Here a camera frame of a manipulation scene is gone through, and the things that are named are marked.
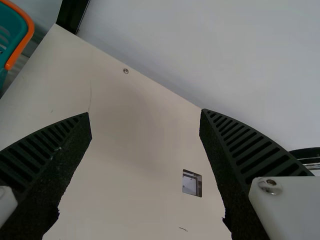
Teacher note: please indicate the small square scanner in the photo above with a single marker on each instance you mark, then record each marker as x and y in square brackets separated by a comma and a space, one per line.
[191, 183]

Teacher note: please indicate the teal shopping basket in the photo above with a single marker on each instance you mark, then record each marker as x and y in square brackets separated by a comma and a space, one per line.
[10, 22]

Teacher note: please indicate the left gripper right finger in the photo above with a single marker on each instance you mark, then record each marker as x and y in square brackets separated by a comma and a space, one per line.
[250, 162]

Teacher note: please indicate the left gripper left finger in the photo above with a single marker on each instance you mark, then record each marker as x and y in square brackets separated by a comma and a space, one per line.
[37, 175]

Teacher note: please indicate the dark coffee bottle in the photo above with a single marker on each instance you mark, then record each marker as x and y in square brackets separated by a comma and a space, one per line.
[308, 153]

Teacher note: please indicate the black post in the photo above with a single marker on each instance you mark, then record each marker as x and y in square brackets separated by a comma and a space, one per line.
[72, 12]

